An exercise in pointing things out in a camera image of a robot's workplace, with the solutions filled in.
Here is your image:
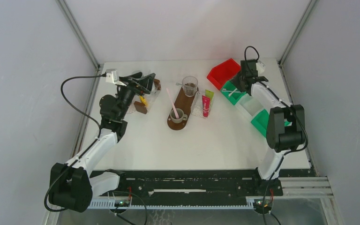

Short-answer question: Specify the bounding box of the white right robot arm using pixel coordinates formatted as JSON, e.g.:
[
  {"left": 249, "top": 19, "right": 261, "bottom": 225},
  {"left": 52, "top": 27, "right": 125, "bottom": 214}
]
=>
[{"left": 232, "top": 60, "right": 308, "bottom": 195}]

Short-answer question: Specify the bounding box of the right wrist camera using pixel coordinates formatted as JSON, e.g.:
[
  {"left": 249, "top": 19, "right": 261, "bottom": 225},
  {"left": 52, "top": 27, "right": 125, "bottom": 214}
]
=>
[{"left": 256, "top": 60, "right": 266, "bottom": 75}]

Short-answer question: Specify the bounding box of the clear textured acrylic holder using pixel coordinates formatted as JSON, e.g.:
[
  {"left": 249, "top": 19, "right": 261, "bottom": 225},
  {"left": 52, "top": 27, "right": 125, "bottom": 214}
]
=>
[{"left": 191, "top": 91, "right": 214, "bottom": 119}]

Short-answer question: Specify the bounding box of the green toothpaste tube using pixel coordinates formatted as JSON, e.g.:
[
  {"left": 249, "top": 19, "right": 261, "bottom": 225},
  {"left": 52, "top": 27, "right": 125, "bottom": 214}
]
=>
[{"left": 205, "top": 89, "right": 214, "bottom": 102}]

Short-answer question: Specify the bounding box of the white storage bin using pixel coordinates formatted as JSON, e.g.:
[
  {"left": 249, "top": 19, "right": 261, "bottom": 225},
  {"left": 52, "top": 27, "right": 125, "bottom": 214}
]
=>
[{"left": 235, "top": 94, "right": 264, "bottom": 121}]

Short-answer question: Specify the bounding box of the red storage bin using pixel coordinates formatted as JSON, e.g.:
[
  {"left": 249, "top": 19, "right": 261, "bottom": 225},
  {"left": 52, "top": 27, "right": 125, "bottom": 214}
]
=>
[{"left": 207, "top": 59, "right": 241, "bottom": 90}]

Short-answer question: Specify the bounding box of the red toothpaste tube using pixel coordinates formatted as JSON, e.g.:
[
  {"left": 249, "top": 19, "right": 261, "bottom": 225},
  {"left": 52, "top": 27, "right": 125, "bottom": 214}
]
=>
[{"left": 202, "top": 95, "right": 210, "bottom": 118}]

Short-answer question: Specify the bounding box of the pink toothbrush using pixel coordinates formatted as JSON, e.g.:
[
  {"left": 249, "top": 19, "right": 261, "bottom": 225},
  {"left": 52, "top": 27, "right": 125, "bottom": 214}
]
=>
[{"left": 166, "top": 88, "right": 180, "bottom": 119}]

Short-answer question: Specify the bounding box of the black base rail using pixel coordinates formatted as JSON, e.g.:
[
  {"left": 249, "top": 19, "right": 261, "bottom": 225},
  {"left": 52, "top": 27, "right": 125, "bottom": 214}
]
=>
[{"left": 104, "top": 169, "right": 284, "bottom": 207}]

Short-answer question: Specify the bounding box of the brown oval wooden tray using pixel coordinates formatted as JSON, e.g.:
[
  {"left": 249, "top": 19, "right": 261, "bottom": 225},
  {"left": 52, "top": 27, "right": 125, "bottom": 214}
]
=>
[{"left": 167, "top": 88, "right": 198, "bottom": 131}]

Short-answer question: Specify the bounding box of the yellow toothpaste tube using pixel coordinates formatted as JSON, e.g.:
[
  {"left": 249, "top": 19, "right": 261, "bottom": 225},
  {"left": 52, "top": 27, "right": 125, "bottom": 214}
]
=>
[{"left": 139, "top": 96, "right": 148, "bottom": 107}]

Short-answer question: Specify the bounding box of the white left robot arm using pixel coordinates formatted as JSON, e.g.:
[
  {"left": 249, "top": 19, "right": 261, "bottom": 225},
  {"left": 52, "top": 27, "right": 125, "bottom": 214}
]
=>
[{"left": 44, "top": 70, "right": 156, "bottom": 212}]

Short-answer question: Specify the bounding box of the clear glass tumbler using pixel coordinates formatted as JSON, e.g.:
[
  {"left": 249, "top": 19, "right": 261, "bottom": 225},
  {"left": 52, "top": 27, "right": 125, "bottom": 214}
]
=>
[{"left": 182, "top": 76, "right": 198, "bottom": 97}]

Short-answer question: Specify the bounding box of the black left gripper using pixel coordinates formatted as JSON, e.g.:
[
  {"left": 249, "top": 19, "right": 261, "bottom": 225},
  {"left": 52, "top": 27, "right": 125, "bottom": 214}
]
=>
[{"left": 114, "top": 72, "right": 154, "bottom": 120}]

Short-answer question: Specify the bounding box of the grey ceramic cup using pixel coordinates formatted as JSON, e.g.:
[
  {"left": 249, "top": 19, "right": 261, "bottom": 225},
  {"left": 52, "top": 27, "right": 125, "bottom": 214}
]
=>
[{"left": 170, "top": 108, "right": 188, "bottom": 124}]

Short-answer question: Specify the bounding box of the green bin with toothbrushes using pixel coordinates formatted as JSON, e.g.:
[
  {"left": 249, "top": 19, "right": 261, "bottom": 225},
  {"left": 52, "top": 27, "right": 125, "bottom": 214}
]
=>
[{"left": 220, "top": 81, "right": 246, "bottom": 105}]

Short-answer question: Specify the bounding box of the green bin with toothpaste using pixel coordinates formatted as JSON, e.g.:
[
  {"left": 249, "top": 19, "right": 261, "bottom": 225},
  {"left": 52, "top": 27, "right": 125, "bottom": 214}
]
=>
[{"left": 250, "top": 108, "right": 293, "bottom": 139}]

